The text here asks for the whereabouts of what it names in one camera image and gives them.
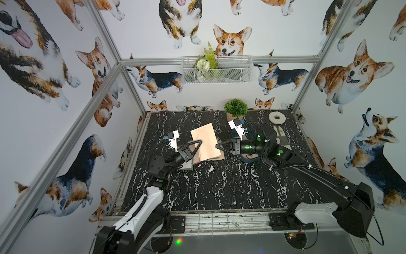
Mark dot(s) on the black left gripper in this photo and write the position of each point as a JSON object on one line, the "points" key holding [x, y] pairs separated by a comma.
{"points": [[184, 152]]}

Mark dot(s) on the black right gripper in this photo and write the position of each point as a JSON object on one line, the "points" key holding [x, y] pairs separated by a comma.
{"points": [[233, 142]]}

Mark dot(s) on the red bordered stationery paper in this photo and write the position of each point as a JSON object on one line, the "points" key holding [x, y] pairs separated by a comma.
{"points": [[196, 161]]}

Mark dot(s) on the teal plastic storage box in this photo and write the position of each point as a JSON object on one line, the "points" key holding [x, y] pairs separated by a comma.
{"points": [[249, 159]]}

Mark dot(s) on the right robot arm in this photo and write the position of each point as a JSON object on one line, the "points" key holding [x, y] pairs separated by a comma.
{"points": [[350, 206]]}

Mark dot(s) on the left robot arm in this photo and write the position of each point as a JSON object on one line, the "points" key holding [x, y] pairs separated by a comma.
{"points": [[131, 233]]}

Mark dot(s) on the beige ribbed plant pot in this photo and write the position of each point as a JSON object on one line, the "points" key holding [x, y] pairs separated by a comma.
{"points": [[230, 117]]}

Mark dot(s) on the green artificial potted plant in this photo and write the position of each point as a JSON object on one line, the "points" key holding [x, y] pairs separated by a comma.
{"points": [[236, 107]]}

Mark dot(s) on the white tape roll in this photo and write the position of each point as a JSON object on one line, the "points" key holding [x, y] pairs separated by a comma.
{"points": [[277, 117]]}

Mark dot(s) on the artificial fern with flower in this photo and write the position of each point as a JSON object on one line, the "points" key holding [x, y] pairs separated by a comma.
{"points": [[205, 65]]}

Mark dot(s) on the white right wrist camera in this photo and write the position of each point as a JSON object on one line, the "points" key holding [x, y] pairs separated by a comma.
{"points": [[238, 128]]}

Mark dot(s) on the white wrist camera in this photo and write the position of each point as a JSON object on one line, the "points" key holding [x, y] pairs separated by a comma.
{"points": [[172, 138], [238, 128]]}

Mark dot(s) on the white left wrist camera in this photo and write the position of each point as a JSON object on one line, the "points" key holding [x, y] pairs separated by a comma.
{"points": [[172, 138]]}

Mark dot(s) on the white wire wall basket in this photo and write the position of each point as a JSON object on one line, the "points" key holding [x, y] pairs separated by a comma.
{"points": [[230, 70]]}

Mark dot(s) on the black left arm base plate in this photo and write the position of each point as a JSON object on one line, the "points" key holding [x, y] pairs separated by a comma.
{"points": [[176, 225]]}

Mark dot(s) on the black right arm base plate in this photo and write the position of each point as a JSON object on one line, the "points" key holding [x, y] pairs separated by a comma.
{"points": [[281, 221]]}

